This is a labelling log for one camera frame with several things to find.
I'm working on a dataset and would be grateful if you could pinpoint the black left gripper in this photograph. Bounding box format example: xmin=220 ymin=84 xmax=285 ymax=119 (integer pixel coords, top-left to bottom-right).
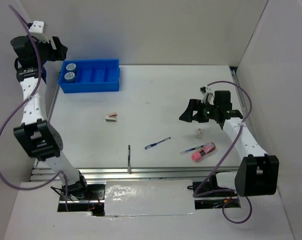
xmin=28 ymin=34 xmax=69 ymax=65

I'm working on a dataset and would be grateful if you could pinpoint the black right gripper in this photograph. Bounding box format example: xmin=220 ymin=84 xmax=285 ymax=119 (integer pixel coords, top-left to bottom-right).
xmin=179 ymin=98 xmax=219 ymax=123

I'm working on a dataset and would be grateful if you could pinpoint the white staples box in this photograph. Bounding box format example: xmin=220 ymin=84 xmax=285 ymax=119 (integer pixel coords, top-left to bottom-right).
xmin=197 ymin=128 xmax=204 ymax=139

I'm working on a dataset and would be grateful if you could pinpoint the pink capped marker tube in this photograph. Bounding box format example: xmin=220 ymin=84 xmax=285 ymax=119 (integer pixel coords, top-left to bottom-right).
xmin=192 ymin=142 xmax=216 ymax=162

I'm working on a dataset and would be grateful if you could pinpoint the pink white mini stapler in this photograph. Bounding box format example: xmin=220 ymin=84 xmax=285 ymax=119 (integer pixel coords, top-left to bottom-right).
xmin=104 ymin=112 xmax=117 ymax=122

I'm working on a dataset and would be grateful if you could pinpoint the black gel pen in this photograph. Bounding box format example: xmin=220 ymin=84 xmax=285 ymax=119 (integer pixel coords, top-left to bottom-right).
xmin=127 ymin=145 xmax=131 ymax=174

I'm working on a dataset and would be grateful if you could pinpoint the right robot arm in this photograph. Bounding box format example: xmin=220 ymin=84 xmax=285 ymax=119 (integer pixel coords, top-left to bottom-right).
xmin=179 ymin=86 xmax=279 ymax=197

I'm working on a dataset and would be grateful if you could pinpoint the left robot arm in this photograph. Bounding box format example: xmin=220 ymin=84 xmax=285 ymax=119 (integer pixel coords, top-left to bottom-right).
xmin=10 ymin=36 xmax=90 ymax=200

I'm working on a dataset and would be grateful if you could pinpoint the dark blue gel pen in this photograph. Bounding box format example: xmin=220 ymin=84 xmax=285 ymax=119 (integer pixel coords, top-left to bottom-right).
xmin=180 ymin=145 xmax=204 ymax=155

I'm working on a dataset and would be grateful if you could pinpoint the blue compartment tray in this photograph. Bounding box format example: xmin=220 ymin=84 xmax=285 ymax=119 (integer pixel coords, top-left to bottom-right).
xmin=58 ymin=58 xmax=120 ymax=94

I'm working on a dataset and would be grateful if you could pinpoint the blue clear ballpoint pen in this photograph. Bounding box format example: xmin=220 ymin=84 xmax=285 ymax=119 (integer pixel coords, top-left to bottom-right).
xmin=144 ymin=137 xmax=171 ymax=150

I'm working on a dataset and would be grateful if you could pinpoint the silver foil cover sheet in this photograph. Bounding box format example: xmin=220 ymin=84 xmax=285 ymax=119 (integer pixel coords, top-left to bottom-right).
xmin=104 ymin=180 xmax=196 ymax=217

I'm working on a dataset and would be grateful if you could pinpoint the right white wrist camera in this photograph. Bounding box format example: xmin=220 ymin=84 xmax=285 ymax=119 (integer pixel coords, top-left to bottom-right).
xmin=200 ymin=85 xmax=214 ymax=104

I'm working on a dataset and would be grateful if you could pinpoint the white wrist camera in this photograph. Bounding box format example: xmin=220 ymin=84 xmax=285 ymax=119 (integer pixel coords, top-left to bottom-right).
xmin=27 ymin=20 xmax=50 ymax=44
xmin=200 ymin=85 xmax=214 ymax=104

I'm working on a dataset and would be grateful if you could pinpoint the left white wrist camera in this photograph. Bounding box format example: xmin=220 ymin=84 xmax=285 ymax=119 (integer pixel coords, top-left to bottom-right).
xmin=27 ymin=20 xmax=50 ymax=44

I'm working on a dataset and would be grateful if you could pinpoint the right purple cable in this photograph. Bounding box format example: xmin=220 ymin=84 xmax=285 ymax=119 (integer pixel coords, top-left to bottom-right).
xmin=192 ymin=80 xmax=253 ymax=224

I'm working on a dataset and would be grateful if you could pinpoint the purple cable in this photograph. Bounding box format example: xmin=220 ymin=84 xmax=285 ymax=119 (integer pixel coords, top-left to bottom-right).
xmin=192 ymin=80 xmax=253 ymax=224
xmin=0 ymin=4 xmax=69 ymax=213

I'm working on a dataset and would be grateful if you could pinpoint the aluminium right rail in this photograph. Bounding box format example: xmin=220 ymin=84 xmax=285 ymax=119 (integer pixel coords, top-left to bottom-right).
xmin=226 ymin=67 xmax=267 ymax=161

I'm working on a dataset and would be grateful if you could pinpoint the aluminium rail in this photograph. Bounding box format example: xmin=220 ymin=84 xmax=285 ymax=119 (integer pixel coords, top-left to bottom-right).
xmin=226 ymin=67 xmax=267 ymax=161
xmin=29 ymin=165 xmax=264 ymax=181

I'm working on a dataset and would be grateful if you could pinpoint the aluminium front rail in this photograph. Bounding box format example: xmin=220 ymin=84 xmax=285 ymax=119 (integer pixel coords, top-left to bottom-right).
xmin=29 ymin=165 xmax=264 ymax=181

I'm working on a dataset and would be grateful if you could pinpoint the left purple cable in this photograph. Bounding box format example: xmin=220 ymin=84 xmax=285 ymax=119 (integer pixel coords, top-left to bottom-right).
xmin=0 ymin=4 xmax=69 ymax=213

